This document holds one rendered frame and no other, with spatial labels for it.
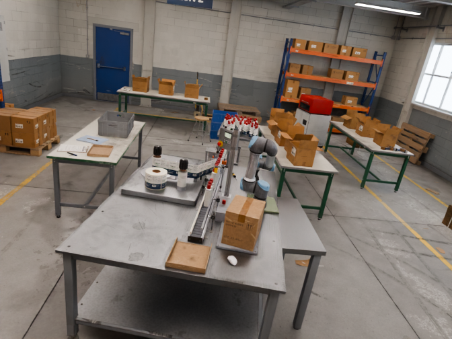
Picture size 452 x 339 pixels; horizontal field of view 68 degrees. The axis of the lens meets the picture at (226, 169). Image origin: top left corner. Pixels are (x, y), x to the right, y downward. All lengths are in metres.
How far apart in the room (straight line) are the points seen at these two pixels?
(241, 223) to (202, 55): 8.44
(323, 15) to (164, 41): 4.68
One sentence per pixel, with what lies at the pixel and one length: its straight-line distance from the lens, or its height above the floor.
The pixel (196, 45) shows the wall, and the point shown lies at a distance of 10.43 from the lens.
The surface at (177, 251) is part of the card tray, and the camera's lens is 2.38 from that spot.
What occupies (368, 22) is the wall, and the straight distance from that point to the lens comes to 11.45.
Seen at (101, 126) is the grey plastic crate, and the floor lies 0.94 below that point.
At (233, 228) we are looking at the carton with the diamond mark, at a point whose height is 1.00.
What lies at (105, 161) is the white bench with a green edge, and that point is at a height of 0.80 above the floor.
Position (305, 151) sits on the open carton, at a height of 0.99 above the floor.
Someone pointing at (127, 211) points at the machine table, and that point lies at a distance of 2.84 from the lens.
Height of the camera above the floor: 2.23
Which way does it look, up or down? 21 degrees down
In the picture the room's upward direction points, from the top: 8 degrees clockwise
